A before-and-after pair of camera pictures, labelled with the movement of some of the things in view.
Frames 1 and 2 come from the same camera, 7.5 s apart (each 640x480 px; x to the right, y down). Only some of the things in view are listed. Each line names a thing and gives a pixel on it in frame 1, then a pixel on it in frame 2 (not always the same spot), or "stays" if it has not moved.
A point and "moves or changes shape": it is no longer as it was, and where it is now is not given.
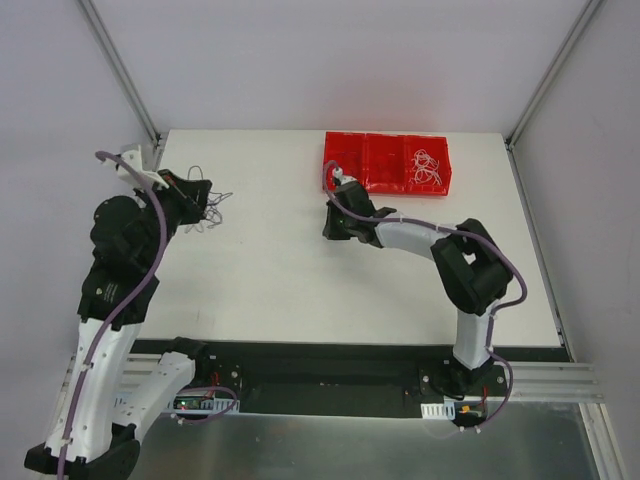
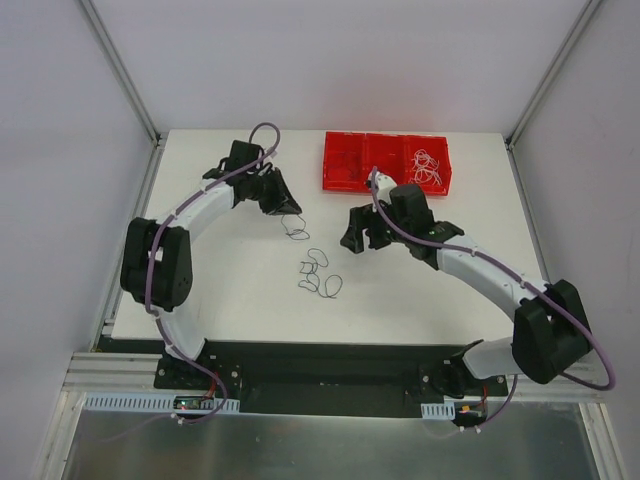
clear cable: x=425 y=168 stays
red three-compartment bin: x=392 y=163 stays
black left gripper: x=185 y=198 to x=266 y=188
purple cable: x=213 y=216 moves or changes shape
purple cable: x=326 y=165 to x=346 y=153
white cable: x=425 y=168 stays
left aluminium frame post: x=111 y=54 stays
